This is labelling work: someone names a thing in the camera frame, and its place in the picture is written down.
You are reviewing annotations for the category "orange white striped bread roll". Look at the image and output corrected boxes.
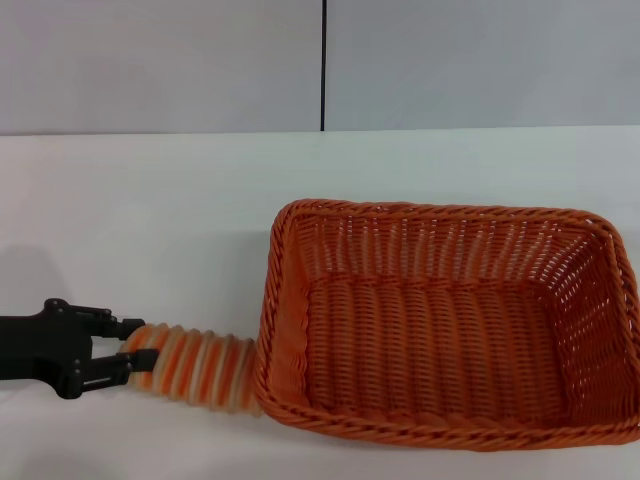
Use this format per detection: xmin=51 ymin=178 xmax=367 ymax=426
xmin=121 ymin=322 xmax=263 ymax=419

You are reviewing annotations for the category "black vertical wall strip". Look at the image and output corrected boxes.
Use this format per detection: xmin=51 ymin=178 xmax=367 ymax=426
xmin=319 ymin=0 xmax=329 ymax=134

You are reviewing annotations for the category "orange woven plastic basket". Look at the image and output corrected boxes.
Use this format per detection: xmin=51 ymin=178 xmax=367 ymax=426
xmin=249 ymin=198 xmax=640 ymax=454

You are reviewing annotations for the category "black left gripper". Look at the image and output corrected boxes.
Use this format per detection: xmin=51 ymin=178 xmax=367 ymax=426
xmin=0 ymin=297 xmax=160 ymax=402

